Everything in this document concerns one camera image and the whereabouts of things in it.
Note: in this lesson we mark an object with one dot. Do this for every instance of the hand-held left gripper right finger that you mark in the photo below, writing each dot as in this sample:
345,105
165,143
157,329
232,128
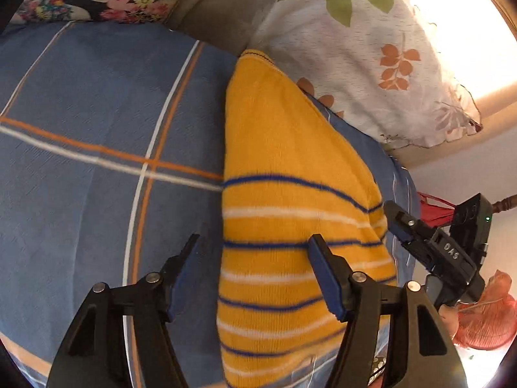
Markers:
327,279

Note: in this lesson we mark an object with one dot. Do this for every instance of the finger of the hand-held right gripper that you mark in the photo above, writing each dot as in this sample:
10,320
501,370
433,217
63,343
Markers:
398,228

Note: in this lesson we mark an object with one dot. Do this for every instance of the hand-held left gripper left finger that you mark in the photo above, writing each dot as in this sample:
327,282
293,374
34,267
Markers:
181,279

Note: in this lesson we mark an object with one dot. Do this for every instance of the yellow striped sweater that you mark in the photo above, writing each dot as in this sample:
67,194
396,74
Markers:
291,149

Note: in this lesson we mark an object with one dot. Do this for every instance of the person's right hand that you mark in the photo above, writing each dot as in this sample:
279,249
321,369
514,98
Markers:
447,319

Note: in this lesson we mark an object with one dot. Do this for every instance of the red cloth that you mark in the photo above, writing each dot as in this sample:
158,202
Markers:
434,214

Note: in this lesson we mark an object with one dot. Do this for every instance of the orange mesh bag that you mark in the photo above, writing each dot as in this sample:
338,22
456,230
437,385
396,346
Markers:
488,315

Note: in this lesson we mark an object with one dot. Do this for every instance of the white leaf print pillow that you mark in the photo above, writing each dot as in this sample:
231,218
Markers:
355,68

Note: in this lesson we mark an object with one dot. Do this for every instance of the blue plaid bedsheet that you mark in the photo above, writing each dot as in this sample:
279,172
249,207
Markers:
80,109

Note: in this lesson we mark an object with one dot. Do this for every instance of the dark wooden post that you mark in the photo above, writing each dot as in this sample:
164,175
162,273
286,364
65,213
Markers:
507,203

